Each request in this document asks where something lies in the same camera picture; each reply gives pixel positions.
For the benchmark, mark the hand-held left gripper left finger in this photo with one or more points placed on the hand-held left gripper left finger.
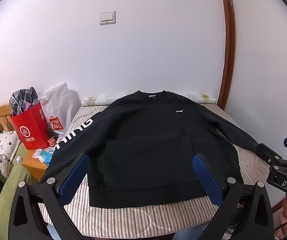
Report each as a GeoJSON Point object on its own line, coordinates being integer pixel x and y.
{"type": "Point", "coordinates": [74, 177]}

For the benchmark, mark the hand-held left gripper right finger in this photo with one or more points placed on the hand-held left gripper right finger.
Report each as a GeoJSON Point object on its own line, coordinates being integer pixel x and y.
{"type": "Point", "coordinates": [206, 180]}

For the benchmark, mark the black sweatshirt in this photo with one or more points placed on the black sweatshirt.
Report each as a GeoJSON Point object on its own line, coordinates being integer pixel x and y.
{"type": "Point", "coordinates": [143, 142]}

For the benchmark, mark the wooden baseboard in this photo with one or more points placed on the wooden baseboard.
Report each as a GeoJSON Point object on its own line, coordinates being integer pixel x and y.
{"type": "Point", "coordinates": [277, 208]}

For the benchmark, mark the small blue box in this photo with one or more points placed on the small blue box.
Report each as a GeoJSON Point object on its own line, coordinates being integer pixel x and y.
{"type": "Point", "coordinates": [49, 156]}

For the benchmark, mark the small red cup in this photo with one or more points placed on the small red cup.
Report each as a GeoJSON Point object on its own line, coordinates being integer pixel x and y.
{"type": "Point", "coordinates": [52, 142]}

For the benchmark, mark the wooden nightstand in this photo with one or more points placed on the wooden nightstand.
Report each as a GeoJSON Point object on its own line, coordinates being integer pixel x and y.
{"type": "Point", "coordinates": [33, 166]}

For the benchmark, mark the white card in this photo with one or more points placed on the white card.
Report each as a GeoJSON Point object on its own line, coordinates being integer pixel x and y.
{"type": "Point", "coordinates": [36, 153]}

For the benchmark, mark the person's blue jeans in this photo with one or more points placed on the person's blue jeans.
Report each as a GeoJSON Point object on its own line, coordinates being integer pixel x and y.
{"type": "Point", "coordinates": [187, 233]}

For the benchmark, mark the crumpled foil ball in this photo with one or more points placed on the crumpled foil ball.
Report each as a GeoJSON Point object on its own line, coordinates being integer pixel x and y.
{"type": "Point", "coordinates": [19, 159]}

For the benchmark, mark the green blanket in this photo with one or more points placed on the green blanket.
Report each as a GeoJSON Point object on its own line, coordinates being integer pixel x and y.
{"type": "Point", "coordinates": [13, 182]}

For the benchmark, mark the red paper bag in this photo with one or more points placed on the red paper bag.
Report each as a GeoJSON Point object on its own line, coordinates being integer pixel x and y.
{"type": "Point", "coordinates": [31, 127]}

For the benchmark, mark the striped mattress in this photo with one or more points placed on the striped mattress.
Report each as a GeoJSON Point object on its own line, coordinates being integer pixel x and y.
{"type": "Point", "coordinates": [133, 220]}

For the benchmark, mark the white plastic bag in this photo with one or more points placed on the white plastic bag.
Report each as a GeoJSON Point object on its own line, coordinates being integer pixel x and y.
{"type": "Point", "coordinates": [58, 105]}

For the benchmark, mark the white floral pillow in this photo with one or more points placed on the white floral pillow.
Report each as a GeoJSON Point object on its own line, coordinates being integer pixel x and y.
{"type": "Point", "coordinates": [4, 142]}

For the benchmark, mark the grey plaid cloth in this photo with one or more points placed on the grey plaid cloth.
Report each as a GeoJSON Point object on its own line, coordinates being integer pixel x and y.
{"type": "Point", "coordinates": [23, 97]}

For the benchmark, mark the brown wooden door frame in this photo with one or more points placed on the brown wooden door frame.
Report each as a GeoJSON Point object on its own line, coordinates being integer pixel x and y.
{"type": "Point", "coordinates": [229, 42]}

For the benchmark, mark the white wall switch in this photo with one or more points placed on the white wall switch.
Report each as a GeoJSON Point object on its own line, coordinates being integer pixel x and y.
{"type": "Point", "coordinates": [107, 17]}

